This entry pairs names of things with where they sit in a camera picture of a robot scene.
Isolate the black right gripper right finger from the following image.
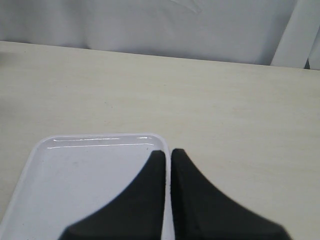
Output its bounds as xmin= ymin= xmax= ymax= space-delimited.
xmin=170 ymin=148 xmax=291 ymax=240

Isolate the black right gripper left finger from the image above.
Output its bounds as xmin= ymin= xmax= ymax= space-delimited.
xmin=59 ymin=150 xmax=166 ymax=240

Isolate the white rectangular tray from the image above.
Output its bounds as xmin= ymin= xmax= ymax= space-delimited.
xmin=0 ymin=133 xmax=171 ymax=240

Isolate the white backdrop curtain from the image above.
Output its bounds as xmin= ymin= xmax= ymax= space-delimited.
xmin=0 ymin=0 xmax=320 ymax=70

